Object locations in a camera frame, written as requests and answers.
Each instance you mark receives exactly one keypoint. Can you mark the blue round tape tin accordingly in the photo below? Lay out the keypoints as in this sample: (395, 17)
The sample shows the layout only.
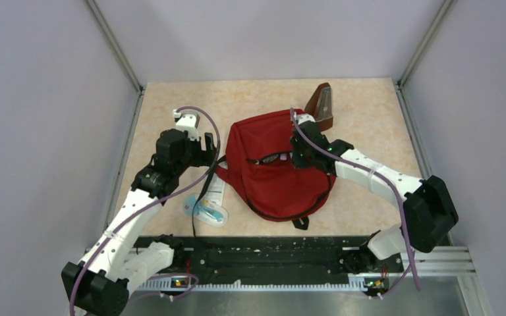
(270, 158)

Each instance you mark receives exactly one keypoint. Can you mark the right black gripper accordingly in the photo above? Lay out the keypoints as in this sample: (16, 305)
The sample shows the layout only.
(298, 162)

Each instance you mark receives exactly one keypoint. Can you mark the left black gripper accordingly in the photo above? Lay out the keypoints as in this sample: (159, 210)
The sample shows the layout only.
(205, 157)

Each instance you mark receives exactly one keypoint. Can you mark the red backpack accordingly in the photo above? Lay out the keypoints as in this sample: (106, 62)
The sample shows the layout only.
(275, 191)

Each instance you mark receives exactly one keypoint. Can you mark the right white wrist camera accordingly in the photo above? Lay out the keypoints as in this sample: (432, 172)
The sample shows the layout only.
(303, 118)

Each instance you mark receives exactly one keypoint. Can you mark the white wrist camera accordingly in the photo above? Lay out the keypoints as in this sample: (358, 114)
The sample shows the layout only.
(303, 118)
(187, 121)

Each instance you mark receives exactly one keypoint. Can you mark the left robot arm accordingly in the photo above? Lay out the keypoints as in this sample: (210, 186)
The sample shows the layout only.
(104, 279)

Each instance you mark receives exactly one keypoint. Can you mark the white paper tag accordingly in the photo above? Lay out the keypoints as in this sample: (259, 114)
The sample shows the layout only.
(216, 190)

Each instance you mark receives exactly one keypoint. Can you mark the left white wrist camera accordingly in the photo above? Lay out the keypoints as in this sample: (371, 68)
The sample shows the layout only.
(187, 121)

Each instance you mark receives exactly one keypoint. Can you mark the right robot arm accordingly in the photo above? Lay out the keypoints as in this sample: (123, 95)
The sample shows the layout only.
(425, 206)

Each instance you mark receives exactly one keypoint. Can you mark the brown wooden metronome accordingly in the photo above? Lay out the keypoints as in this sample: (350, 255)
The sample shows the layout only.
(320, 106)

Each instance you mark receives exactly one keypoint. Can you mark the blue packaged scissors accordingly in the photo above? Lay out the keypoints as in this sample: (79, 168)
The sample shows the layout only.
(208, 210)

